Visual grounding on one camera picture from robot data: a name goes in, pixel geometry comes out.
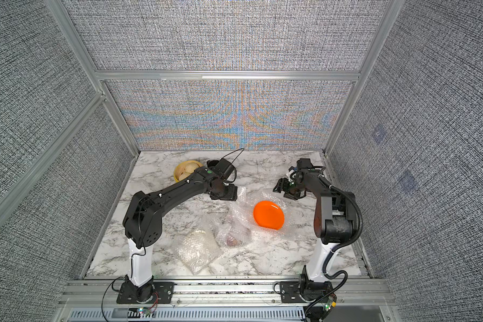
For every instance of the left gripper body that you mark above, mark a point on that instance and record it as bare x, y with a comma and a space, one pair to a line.
226, 192

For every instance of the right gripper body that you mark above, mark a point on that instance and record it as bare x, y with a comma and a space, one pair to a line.
289, 188

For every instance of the bubble wrap around orange plate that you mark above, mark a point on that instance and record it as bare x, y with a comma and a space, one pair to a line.
246, 201

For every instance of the bubble dark red plate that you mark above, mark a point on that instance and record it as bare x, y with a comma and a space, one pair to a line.
230, 232

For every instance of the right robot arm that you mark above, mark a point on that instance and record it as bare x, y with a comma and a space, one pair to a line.
337, 223

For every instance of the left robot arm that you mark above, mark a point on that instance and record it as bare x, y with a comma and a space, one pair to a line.
143, 222

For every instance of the bubble wrapped white plate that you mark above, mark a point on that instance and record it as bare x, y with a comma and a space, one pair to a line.
197, 250

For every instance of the black cup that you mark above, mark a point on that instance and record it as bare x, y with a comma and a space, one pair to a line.
212, 163

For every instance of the upper steamed bun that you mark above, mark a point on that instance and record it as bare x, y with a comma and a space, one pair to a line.
191, 167

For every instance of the steamed bun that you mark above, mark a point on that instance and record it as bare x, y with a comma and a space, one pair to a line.
191, 167
183, 176

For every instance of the lower steamed bun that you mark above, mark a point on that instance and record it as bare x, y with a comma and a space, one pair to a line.
183, 176

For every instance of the yellow bamboo steamer basket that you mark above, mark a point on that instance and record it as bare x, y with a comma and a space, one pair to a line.
184, 169

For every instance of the right base circuit board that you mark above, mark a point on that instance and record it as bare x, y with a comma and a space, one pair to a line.
328, 306

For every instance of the base circuit board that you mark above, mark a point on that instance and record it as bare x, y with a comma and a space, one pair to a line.
328, 306
145, 311

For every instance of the left base circuit board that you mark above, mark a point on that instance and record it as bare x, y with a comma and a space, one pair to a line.
145, 311

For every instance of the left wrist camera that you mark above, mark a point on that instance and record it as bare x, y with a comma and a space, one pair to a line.
224, 168

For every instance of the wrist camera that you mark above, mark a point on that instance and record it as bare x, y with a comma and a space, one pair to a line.
224, 168
302, 163

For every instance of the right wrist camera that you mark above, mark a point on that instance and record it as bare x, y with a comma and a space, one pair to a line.
302, 163

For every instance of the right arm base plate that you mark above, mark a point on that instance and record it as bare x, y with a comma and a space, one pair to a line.
292, 292

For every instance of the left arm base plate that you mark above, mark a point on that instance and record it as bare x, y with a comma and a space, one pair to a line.
150, 293

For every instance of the aluminium front rail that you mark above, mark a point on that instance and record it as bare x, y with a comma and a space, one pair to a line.
225, 291

